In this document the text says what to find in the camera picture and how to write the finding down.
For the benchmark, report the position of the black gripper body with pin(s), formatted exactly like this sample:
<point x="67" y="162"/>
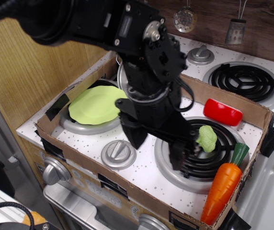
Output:
<point x="160" y="115"/>

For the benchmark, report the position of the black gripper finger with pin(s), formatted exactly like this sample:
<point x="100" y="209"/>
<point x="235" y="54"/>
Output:
<point x="134" y="132"/>
<point x="178" y="151"/>

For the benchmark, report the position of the orange toy carrot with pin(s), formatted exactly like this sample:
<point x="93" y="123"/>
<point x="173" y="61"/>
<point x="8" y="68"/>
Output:
<point x="225" y="181"/>

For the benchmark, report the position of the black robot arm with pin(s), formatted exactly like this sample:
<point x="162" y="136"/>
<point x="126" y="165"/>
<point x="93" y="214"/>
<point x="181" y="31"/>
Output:
<point x="151" y="58"/>

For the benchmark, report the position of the light green plate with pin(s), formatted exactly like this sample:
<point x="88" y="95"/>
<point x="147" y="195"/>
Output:
<point x="96" y="105"/>

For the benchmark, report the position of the front silver stove knob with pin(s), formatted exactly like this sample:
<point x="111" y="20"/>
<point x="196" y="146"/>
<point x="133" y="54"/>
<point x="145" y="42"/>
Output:
<point x="118" y="155"/>

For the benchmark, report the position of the silver stove knob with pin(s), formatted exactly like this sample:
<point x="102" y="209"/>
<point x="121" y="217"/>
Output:
<point x="201" y="56"/>
<point x="118" y="155"/>

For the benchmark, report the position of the front right black burner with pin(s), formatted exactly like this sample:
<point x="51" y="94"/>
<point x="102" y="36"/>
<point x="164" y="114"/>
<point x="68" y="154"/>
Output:
<point x="199" y="169"/>

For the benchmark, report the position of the black burner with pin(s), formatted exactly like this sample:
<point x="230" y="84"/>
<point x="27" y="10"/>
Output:
<point x="199" y="169"/>
<point x="251" y="81"/>

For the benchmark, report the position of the green toy broccoli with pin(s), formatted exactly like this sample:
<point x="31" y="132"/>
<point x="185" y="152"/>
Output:
<point x="207" y="138"/>

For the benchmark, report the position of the silver metal pot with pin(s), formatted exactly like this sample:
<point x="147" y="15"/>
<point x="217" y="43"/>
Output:
<point x="121" y="76"/>

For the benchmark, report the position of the back silver stove knob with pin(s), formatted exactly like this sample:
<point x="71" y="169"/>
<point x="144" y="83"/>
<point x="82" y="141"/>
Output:
<point x="201" y="56"/>

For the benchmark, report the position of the front left silver burner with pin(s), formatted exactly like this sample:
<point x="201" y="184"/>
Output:
<point x="74" y="127"/>

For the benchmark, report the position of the silver oven knob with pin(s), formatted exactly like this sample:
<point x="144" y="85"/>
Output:
<point x="55" y="171"/>
<point x="147" y="222"/>

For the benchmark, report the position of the brown cardboard fence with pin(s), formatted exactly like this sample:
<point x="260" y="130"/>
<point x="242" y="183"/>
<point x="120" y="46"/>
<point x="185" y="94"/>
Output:
<point x="141" y="186"/>

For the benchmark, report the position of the silver oven front knob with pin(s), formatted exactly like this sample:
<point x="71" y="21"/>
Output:
<point x="55" y="171"/>

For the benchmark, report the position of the hanging silver strainer spoon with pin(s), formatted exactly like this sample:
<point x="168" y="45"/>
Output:
<point x="185" y="18"/>

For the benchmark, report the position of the back right black burner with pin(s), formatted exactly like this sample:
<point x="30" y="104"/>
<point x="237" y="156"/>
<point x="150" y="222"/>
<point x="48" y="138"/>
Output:
<point x="251" y="81"/>

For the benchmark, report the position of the grey toy sink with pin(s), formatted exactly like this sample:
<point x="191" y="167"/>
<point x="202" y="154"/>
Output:
<point x="255" y="205"/>

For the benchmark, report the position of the hanging silver grater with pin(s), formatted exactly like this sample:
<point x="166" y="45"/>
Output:
<point x="236" y="28"/>

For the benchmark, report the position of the silver oven door handle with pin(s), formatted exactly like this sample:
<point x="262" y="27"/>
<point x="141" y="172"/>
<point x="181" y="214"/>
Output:
<point x="85" y="211"/>

